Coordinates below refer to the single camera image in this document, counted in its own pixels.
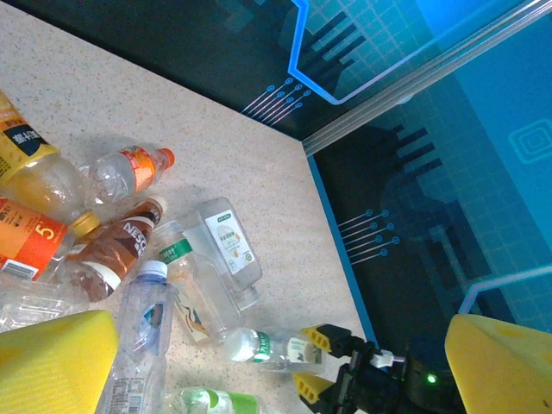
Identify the clear bottle with blue label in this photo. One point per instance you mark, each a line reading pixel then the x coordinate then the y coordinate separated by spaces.
pixel 39 302

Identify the yellow label juice bottle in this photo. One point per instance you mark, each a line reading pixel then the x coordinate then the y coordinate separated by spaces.
pixel 26 146

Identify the clear water bottle blue cap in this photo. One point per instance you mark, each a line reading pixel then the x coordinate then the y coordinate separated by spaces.
pixel 148 315

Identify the clear bottle white label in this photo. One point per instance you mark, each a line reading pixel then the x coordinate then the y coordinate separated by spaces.
pixel 230 246

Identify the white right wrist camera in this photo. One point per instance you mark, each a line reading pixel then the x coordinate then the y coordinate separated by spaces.
pixel 388 359

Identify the orange label gold cap bottle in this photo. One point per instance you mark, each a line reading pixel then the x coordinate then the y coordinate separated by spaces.
pixel 30 237

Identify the square clear bottle green label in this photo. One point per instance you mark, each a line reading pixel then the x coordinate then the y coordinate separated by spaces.
pixel 174 250

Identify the brown coffee bottle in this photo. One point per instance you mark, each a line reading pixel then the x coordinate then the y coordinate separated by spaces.
pixel 125 246

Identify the bright green label bottle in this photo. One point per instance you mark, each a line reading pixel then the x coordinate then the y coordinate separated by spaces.
pixel 215 403

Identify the clear bottle with orange cap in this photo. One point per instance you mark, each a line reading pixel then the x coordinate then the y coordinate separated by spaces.
pixel 138 170

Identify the aluminium frame post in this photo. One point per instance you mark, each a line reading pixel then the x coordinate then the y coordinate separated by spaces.
pixel 431 77

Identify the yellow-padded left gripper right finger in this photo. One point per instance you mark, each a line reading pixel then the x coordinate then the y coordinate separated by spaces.
pixel 504 371

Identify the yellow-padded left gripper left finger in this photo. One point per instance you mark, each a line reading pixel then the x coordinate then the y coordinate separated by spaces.
pixel 52 366

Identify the small clear bottle green band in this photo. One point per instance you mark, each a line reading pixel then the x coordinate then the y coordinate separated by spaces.
pixel 263 349

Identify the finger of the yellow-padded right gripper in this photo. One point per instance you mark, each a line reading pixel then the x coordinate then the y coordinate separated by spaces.
pixel 332 338
pixel 312 388

